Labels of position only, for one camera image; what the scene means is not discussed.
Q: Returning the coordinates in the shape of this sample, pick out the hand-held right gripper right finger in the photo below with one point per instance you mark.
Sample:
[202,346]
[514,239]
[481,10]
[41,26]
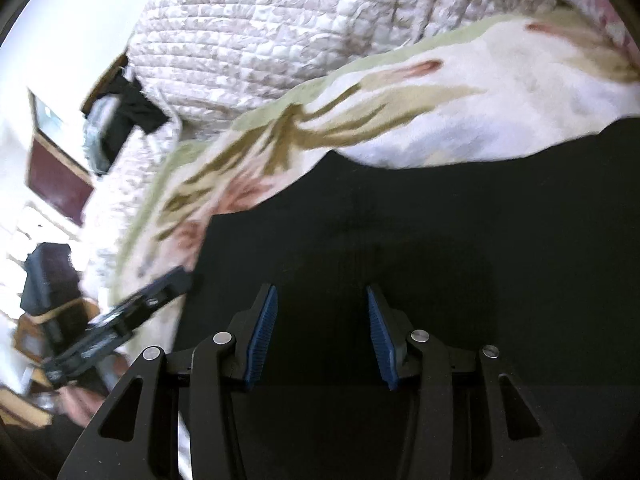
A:
[381,340]

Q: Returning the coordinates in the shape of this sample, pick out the person's left hand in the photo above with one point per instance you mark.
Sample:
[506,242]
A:
[82,405]

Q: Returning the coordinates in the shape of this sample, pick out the dark cloth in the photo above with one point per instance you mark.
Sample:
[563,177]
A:
[132,110]

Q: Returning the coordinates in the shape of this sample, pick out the black bag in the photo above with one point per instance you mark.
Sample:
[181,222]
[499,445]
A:
[50,275]

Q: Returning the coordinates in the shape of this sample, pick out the black pants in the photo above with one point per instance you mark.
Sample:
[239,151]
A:
[450,220]

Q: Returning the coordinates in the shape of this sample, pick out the grey cloth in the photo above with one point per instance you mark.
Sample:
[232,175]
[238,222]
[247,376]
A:
[100,145]

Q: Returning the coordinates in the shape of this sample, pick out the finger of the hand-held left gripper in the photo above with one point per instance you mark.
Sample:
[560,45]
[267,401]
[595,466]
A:
[170,287]

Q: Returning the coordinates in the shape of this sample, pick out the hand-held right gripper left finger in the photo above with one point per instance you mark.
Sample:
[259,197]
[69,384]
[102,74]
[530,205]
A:
[262,340]

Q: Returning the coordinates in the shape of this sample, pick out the floral fleece blanket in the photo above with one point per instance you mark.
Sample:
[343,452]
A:
[450,110]

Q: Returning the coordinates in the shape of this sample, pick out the wooden chair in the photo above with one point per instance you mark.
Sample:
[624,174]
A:
[45,330]

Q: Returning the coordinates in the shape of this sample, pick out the wooden-framed dark red panel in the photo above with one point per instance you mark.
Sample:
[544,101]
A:
[57,180]

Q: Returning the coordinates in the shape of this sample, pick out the pink floral comforter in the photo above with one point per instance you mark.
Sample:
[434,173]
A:
[615,25]

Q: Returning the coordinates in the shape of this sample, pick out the quilted leaf-print bedspread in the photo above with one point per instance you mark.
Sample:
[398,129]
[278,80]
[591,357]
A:
[300,35]

